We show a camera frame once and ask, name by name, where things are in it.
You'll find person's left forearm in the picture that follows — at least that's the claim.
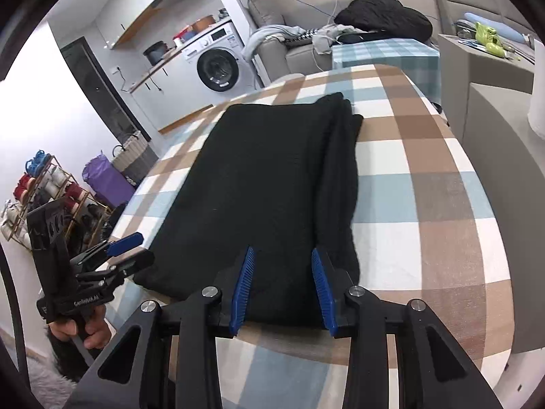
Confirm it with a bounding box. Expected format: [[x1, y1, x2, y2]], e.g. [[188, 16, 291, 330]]
[[45, 332, 100, 382]]

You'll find grey sofa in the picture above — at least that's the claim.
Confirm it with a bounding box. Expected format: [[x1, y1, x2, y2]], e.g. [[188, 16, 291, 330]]
[[247, 0, 341, 87]]

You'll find black door frame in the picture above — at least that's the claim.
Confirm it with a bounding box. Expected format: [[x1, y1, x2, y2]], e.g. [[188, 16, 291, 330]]
[[60, 36, 152, 143]]

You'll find black puffer jacket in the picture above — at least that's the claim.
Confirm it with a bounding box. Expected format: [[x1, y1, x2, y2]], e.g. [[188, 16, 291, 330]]
[[334, 0, 434, 43]]

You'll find low grey cabinet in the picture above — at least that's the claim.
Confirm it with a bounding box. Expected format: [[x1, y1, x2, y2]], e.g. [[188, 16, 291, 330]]
[[457, 83, 545, 354]]

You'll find metal shoe rack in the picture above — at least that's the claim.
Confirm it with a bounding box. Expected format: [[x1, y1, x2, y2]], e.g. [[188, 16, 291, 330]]
[[0, 149, 113, 250]]

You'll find purple bag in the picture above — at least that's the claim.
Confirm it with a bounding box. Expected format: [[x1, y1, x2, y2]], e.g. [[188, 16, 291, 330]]
[[82, 151, 135, 209]]

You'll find green toy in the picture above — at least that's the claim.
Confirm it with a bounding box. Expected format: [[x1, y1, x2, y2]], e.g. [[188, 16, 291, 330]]
[[473, 21, 507, 57]]

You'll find teal checked cloth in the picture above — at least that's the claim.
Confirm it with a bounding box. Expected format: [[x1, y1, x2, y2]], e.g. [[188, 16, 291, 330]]
[[331, 38, 441, 105]]

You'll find white blue blanket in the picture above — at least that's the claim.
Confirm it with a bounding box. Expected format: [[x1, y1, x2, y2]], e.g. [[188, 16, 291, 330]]
[[243, 25, 307, 61]]

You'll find grey fluffy rug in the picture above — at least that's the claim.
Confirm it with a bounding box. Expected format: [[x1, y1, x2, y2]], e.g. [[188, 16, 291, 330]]
[[23, 355, 75, 409]]

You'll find white washing machine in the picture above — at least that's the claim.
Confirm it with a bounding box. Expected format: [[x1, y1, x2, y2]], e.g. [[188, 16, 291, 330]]
[[181, 21, 256, 94]]

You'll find woven laundry basket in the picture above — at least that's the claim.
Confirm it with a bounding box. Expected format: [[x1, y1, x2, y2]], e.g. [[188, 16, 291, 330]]
[[111, 130, 158, 186]]

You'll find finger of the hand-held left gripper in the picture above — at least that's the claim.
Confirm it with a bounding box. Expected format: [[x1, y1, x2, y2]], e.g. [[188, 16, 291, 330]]
[[70, 232, 144, 267], [77, 249, 155, 284]]

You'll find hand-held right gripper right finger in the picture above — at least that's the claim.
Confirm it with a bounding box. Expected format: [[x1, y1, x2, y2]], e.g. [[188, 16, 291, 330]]
[[311, 247, 505, 409]]

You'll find white kitchen base cabinet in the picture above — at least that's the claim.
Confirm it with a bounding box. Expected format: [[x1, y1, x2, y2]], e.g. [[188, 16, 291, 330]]
[[128, 45, 205, 133]]

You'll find black knit sweater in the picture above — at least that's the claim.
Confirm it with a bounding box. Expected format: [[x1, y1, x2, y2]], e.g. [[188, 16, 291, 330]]
[[133, 92, 364, 325]]

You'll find person's left hand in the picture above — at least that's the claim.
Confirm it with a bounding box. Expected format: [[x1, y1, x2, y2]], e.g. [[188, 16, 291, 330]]
[[47, 304, 109, 350]]

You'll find black cooking pot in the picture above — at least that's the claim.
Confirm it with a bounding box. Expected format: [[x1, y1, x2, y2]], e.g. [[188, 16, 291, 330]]
[[142, 40, 168, 65]]

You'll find tall grey cabinet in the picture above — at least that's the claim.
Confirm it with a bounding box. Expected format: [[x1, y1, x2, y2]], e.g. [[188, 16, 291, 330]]
[[438, 33, 535, 131]]

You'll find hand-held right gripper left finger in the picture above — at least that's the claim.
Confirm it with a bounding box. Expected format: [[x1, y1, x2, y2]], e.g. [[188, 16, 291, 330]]
[[64, 245, 257, 409]]

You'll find black cable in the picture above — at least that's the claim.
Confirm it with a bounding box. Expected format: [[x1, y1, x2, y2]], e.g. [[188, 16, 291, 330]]
[[0, 256, 32, 393]]

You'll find brown blue checked tablecloth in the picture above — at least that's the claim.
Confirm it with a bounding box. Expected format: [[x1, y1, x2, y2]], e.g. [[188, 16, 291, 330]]
[[102, 64, 512, 409]]

